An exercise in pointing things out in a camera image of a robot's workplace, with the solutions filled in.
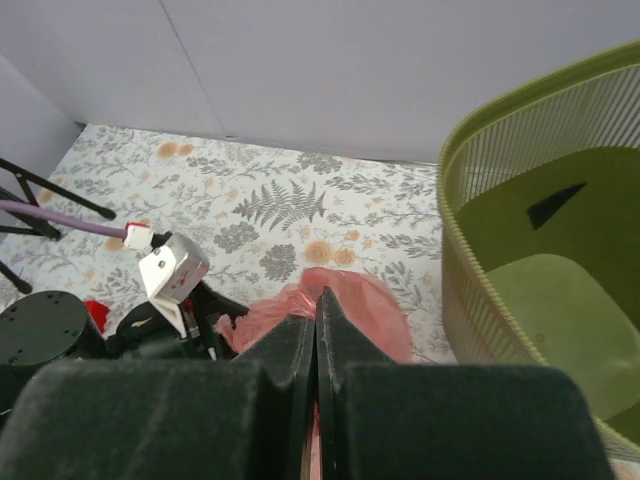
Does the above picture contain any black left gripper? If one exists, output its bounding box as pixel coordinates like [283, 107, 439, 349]
[107, 281, 249, 360]

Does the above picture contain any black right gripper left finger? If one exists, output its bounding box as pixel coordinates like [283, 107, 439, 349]
[1, 317, 315, 479]

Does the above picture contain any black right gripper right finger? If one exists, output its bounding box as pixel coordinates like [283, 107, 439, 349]
[316, 291, 613, 479]

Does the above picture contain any red torn trash bag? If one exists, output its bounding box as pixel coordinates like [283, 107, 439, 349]
[216, 268, 420, 479]

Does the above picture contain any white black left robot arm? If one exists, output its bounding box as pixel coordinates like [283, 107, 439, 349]
[1, 282, 248, 422]

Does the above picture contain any green plastic trash bin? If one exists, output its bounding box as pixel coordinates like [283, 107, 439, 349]
[437, 42, 639, 462]

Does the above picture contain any red calculator toy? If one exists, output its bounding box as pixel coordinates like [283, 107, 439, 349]
[84, 300, 110, 333]

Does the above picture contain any floral patterned table mat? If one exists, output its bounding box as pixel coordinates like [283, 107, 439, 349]
[0, 123, 461, 366]

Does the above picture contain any black music stand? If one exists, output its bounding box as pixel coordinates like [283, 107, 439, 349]
[0, 157, 117, 295]

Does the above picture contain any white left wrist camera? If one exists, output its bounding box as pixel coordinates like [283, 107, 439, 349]
[139, 233, 210, 338]

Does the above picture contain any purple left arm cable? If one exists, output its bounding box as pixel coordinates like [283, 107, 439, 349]
[0, 199, 154, 251]

